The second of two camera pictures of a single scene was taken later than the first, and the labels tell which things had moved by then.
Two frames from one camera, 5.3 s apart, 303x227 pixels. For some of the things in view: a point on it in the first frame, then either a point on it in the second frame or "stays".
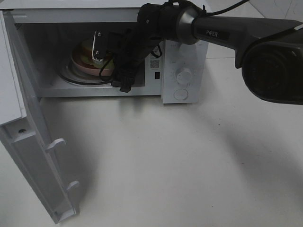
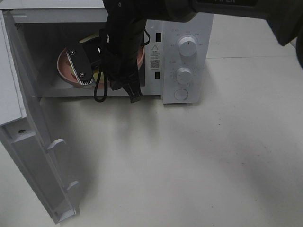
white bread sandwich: [87, 59] -> [96, 72]
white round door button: [181, 94] stays
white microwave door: [23, 127] stays
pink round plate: [106, 72] -> [66, 69]
